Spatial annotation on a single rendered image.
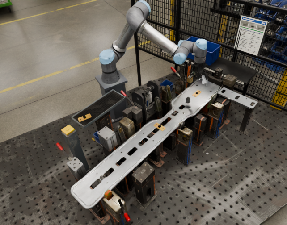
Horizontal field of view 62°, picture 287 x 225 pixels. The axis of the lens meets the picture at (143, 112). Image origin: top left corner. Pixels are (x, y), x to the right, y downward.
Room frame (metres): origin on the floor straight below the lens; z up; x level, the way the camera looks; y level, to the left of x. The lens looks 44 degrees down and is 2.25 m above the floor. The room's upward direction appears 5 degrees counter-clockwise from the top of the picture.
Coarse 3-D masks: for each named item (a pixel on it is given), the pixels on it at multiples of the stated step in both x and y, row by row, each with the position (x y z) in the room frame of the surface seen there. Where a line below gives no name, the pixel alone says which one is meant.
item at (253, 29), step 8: (240, 16) 1.83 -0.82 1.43; (248, 16) 1.79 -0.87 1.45; (240, 24) 1.82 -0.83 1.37; (248, 24) 1.77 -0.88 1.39; (256, 24) 1.73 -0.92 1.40; (264, 24) 1.69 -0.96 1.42; (240, 32) 1.81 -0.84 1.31; (248, 32) 1.76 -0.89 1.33; (256, 32) 1.72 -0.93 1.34; (264, 32) 1.68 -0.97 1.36; (240, 40) 1.80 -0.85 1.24; (248, 40) 1.75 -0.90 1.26; (256, 40) 1.71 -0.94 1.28; (240, 48) 1.79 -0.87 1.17; (248, 48) 1.74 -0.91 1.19; (256, 48) 1.69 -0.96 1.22; (256, 56) 1.68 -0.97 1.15
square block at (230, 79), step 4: (228, 76) 1.56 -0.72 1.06; (232, 76) 1.55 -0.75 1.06; (224, 80) 1.53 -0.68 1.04; (228, 80) 1.51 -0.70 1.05; (232, 80) 1.50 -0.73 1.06; (224, 84) 1.53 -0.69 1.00; (228, 84) 1.50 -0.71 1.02; (232, 84) 1.50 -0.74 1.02; (228, 88) 1.50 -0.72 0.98; (232, 88) 1.52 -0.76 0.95; (220, 96) 1.54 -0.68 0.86
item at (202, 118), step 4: (200, 116) 1.20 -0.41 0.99; (196, 120) 1.19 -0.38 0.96; (200, 120) 1.16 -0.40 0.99; (204, 120) 1.16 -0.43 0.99; (196, 124) 1.18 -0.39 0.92; (200, 124) 1.16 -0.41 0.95; (204, 124) 1.16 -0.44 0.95; (196, 128) 1.18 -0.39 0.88; (200, 128) 1.16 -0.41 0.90; (204, 128) 1.15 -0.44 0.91; (196, 132) 1.18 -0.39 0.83; (200, 132) 1.16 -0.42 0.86; (196, 136) 1.18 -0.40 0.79; (200, 136) 1.16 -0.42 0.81; (192, 140) 1.21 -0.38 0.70; (196, 140) 1.17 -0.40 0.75; (200, 140) 1.16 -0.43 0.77; (196, 144) 1.16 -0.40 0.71; (200, 144) 1.16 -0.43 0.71
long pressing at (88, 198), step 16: (192, 96) 1.41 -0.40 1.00; (208, 96) 1.40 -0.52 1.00; (192, 112) 1.23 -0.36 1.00; (144, 128) 1.12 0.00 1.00; (176, 128) 1.10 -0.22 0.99; (128, 144) 0.99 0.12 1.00; (144, 144) 0.98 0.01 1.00; (112, 160) 0.87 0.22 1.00; (128, 160) 0.86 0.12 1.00; (96, 176) 0.77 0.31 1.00; (112, 176) 0.76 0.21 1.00; (80, 192) 0.67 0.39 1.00; (96, 192) 0.66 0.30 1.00
